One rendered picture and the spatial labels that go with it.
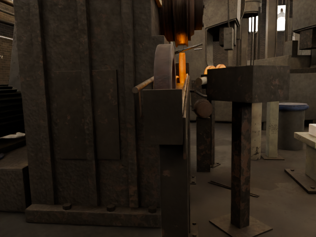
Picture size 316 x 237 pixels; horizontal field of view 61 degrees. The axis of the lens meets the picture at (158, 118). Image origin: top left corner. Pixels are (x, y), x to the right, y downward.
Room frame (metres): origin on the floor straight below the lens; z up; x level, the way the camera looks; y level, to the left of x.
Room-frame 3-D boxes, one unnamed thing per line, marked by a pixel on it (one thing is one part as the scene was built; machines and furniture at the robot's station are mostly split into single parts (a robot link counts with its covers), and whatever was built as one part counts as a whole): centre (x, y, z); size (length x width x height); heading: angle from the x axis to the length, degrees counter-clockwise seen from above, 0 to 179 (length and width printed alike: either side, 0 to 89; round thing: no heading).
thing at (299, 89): (3.94, -1.74, 0.39); 1.03 x 0.83 x 0.77; 98
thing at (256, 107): (2.24, -0.81, 0.26); 0.12 x 0.12 x 0.52
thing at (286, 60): (5.51, -2.50, 0.55); 1.10 x 0.53 x 1.10; 13
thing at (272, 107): (2.26, -0.98, 0.31); 0.24 x 0.16 x 0.62; 173
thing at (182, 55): (1.67, -0.16, 0.75); 0.18 x 0.03 x 0.18; 172
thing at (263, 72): (1.14, -0.38, 0.36); 0.26 x 0.20 x 0.72; 28
